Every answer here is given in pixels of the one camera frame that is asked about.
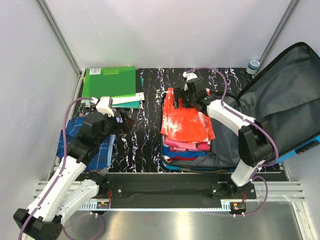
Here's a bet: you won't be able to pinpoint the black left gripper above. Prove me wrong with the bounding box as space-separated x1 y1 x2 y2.
96 109 134 144

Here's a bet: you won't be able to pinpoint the orange tie-dye shirt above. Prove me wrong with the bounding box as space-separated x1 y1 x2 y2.
160 88 215 143

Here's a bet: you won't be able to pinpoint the blue plaid shirt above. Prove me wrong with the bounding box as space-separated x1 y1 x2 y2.
56 112 119 172

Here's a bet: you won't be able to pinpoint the pink camouflage shirt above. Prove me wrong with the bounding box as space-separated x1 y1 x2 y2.
164 138 211 152

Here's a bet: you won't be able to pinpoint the blue shirt white letters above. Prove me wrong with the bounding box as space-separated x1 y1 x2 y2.
162 147 207 160

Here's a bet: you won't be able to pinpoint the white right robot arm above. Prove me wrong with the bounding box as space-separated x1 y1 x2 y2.
173 81 279 199

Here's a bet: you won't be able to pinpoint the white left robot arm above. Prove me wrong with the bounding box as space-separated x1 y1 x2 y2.
13 110 134 240

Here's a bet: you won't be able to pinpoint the green plastic folder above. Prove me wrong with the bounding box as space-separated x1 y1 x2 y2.
81 66 136 99

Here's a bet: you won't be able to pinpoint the red shirt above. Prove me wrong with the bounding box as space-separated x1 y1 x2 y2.
167 156 197 163

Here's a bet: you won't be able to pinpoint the blue capped bottle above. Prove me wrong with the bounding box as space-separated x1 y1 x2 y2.
246 59 260 75

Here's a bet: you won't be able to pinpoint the blue suitcase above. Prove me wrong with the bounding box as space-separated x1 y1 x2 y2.
160 42 320 184

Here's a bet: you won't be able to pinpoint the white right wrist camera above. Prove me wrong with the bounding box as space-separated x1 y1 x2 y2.
182 71 202 91

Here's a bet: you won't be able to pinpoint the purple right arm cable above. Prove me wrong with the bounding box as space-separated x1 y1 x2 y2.
184 66 280 218

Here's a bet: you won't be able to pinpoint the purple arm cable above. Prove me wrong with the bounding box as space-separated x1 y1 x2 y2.
184 66 280 218
18 97 106 240

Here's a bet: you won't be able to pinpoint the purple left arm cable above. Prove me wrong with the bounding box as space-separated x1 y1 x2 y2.
18 97 106 240

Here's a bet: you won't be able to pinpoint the aluminium frame rail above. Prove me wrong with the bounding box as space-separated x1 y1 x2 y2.
34 0 85 78

